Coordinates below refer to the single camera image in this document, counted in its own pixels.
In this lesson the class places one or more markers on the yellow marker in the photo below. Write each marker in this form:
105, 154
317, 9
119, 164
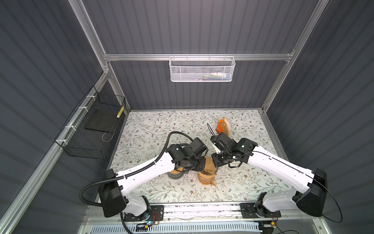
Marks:
120, 112

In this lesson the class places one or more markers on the orange coffee filter pack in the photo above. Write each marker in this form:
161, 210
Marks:
224, 126

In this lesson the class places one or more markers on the grey glass carafe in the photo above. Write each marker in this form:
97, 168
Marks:
176, 176

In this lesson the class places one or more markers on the black wire basket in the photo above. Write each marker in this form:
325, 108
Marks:
76, 141

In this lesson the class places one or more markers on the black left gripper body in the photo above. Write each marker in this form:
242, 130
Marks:
197, 164

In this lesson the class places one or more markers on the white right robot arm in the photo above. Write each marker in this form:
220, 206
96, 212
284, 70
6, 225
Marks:
308, 188

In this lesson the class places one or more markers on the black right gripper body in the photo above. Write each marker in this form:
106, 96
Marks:
220, 157

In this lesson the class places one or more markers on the white wire basket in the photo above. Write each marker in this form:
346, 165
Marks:
184, 69

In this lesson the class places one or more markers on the bamboo ring holder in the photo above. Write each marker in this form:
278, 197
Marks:
206, 176
177, 171

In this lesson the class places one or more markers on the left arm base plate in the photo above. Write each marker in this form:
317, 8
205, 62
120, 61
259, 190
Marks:
155, 213

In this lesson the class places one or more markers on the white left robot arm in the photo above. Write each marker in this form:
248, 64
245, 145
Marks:
116, 197

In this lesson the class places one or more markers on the orange glass carafe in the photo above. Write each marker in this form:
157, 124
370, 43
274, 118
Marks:
208, 182

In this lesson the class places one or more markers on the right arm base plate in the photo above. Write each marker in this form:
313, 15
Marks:
252, 210

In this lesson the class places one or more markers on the items in white basket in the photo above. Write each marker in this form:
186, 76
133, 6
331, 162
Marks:
214, 77

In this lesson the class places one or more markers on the black flat pad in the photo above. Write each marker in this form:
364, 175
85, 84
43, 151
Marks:
102, 121

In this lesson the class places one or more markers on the white slotted cable duct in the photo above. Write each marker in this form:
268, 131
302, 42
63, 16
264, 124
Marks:
199, 227

